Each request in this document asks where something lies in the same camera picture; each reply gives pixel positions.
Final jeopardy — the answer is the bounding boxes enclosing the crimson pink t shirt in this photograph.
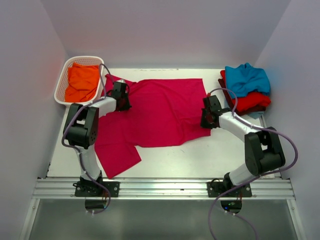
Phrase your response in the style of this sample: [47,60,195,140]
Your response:
[94,78,211,179]

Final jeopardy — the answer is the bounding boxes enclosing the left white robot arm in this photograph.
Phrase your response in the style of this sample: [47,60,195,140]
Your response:
[61,79,131,197]

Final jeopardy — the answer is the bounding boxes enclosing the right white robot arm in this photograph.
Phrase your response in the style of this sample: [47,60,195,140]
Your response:
[200,95,286,197]

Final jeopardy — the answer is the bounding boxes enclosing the maroon folded t shirt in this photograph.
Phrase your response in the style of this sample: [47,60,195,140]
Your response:
[217,78,266,118]

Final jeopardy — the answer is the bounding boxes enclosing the orange t shirt in basket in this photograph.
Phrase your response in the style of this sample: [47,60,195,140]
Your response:
[64,62,100,103]

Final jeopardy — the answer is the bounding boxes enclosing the white plastic laundry basket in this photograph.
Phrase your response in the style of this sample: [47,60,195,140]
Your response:
[54,55,104,106]

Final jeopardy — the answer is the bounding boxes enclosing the light blue folded t shirt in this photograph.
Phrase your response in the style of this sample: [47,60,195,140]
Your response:
[248,111,264,119]

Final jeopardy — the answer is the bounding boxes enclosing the red folded t shirt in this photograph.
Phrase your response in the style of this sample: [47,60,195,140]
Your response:
[219,69,272,113]

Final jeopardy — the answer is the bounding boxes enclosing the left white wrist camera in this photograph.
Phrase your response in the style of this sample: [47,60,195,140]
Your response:
[116,79,126,84]

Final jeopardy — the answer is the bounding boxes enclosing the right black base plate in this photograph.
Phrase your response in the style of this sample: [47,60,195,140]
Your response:
[206,178,253,198]

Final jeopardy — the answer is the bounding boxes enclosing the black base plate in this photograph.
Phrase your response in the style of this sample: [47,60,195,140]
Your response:
[206,178,253,198]
[72,181,120,197]

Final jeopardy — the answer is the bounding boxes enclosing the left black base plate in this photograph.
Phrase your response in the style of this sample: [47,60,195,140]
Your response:
[72,181,120,197]

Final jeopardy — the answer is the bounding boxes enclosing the aluminium front rail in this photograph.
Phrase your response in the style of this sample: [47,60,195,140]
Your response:
[32,177,295,200]

